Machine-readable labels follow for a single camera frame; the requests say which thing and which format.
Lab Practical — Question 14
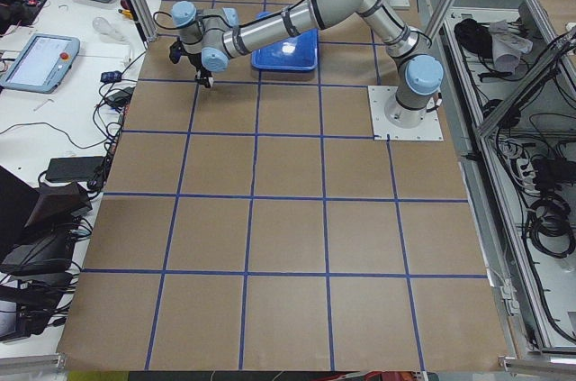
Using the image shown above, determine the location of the blue plastic tray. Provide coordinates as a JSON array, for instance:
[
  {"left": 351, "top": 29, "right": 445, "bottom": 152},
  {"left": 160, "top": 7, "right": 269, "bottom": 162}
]
[{"left": 251, "top": 29, "right": 319, "bottom": 72}]

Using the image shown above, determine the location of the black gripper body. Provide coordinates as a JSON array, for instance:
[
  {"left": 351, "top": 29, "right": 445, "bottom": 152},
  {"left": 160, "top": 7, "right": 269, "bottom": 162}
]
[{"left": 188, "top": 53, "right": 210, "bottom": 77}]

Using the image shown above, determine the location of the near teach pendant tablet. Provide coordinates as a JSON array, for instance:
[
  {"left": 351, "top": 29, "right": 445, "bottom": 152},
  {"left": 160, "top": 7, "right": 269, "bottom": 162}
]
[{"left": 1, "top": 33, "right": 80, "bottom": 94}]

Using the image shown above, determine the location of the black power adapter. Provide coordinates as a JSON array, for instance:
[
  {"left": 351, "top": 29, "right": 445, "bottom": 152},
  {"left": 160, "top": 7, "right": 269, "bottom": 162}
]
[{"left": 45, "top": 156, "right": 104, "bottom": 183}]

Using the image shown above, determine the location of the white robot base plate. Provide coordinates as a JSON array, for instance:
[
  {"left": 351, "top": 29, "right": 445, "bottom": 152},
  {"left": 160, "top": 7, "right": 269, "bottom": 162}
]
[{"left": 367, "top": 86, "right": 444, "bottom": 141}]

